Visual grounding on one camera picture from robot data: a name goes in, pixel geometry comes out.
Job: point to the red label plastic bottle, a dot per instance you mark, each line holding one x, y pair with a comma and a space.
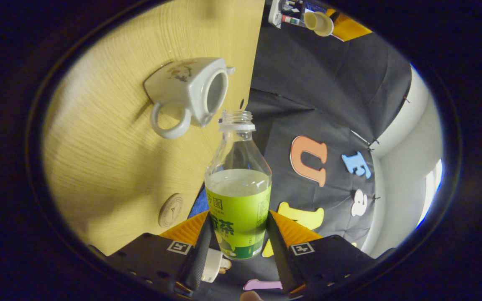
291, 20

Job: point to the round wooden coaster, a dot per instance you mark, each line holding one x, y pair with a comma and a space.
170, 210

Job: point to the blue towel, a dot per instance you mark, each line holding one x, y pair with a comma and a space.
200, 202

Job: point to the bread slice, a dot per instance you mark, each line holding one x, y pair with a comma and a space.
225, 265

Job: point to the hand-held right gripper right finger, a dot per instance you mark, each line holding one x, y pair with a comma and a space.
280, 251

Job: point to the computer monitor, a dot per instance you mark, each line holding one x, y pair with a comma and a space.
297, 6

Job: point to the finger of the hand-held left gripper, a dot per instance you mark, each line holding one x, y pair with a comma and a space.
349, 28

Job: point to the green label water bottle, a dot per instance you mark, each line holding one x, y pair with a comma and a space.
239, 200

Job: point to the white toaster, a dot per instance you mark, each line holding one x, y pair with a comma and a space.
211, 265

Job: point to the black backdrop cloth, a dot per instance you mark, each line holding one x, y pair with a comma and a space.
299, 83

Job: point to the white ceramic teacup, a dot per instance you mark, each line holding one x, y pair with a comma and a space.
186, 88

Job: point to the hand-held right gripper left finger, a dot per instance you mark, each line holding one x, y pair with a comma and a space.
199, 255

